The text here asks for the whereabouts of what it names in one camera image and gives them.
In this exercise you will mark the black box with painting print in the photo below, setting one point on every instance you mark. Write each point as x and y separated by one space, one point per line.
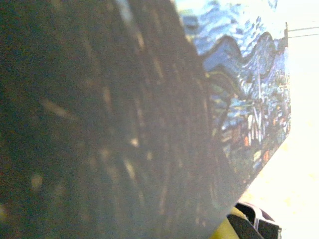
124 119

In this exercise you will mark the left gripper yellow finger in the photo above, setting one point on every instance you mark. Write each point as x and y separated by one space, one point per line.
224 231

